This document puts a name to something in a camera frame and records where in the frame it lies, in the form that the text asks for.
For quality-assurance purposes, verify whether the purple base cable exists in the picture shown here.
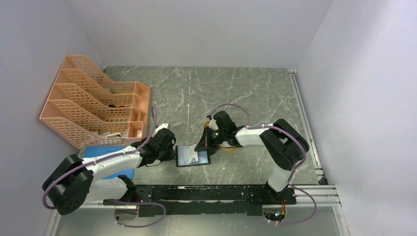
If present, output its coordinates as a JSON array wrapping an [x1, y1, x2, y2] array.
[[265, 184, 318, 226], [107, 199, 167, 229]]

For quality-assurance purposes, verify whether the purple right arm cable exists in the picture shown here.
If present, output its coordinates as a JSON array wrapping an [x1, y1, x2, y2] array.
[[208, 103, 308, 183]]

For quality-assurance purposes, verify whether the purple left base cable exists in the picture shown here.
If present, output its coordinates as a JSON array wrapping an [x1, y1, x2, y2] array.
[[107, 199, 167, 229]]

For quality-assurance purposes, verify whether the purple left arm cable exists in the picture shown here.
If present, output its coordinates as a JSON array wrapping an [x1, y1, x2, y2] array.
[[42, 106, 159, 210]]

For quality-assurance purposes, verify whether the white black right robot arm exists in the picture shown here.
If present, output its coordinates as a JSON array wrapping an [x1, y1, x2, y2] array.
[[194, 111, 309, 204]]

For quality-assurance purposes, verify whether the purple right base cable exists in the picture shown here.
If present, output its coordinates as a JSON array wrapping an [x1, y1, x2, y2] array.
[[265, 184, 318, 226]]

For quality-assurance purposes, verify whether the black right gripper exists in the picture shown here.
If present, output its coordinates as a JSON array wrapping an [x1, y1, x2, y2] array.
[[194, 126, 226, 152]]

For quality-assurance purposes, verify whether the orange oval tray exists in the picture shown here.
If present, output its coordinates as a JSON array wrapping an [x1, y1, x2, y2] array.
[[203, 121, 236, 152]]

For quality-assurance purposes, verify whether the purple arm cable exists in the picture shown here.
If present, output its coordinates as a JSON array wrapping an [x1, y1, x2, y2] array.
[[42, 106, 159, 210], [208, 103, 308, 183]]

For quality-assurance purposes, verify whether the white VIP card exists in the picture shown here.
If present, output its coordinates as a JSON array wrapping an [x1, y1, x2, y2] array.
[[190, 155, 199, 164], [177, 146, 192, 166]]

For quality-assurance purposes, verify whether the black leather card holder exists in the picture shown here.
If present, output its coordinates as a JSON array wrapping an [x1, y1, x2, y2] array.
[[175, 145, 211, 167]]

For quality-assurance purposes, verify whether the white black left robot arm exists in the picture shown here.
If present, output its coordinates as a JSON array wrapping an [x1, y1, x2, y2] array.
[[42, 127, 176, 215]]

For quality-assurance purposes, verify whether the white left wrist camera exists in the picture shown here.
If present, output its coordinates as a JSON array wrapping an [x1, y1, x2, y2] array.
[[155, 123, 171, 134]]

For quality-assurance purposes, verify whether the orange mesh file organizer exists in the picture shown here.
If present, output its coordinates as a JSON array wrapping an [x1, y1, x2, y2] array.
[[39, 55, 151, 149]]

